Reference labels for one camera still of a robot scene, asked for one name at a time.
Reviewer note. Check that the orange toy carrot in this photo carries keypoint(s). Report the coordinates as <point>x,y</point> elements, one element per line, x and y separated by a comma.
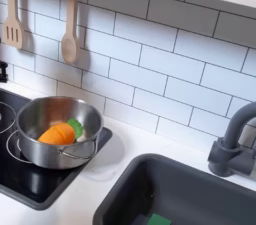
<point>56,135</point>

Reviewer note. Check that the steel pot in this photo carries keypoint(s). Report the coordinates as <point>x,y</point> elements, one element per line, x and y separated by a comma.
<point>46,159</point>

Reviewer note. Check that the slotted wooden spatula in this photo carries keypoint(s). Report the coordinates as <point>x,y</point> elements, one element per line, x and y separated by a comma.
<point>12,2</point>

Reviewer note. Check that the wooden spoon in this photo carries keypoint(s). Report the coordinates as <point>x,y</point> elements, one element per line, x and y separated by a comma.
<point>69,49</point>

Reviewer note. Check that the black stove top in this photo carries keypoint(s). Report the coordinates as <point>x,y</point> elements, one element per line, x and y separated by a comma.
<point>33,187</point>

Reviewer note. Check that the green block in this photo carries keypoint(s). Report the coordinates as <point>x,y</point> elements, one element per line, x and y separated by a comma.
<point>159,219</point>

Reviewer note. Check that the dark grey sink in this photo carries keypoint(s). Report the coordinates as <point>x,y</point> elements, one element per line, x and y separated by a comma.
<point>186,195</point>

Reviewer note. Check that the dark grey tap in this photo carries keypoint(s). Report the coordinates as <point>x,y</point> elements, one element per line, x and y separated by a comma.
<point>226,159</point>

